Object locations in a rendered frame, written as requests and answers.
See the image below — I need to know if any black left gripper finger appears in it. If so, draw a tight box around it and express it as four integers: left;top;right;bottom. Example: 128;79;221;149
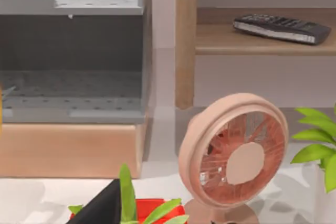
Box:
66;178;122;224

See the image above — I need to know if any green plant in red pot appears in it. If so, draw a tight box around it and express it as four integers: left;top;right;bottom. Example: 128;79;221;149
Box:
68;163;190;224

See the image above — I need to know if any pale wooden drawer front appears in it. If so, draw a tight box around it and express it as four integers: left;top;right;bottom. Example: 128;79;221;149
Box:
0;122;148;179

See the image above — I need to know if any pink desk fan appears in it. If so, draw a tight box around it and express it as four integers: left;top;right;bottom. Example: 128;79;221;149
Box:
178;92;289;224

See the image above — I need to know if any green leafy plant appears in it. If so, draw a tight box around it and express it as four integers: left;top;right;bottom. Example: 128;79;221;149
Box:
290;103;336;194

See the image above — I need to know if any wooden open shelf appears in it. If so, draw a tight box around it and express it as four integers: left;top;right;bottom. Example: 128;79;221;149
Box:
175;0;336;110

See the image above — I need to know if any black remote control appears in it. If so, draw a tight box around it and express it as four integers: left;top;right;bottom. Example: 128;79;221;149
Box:
233;14;332;46

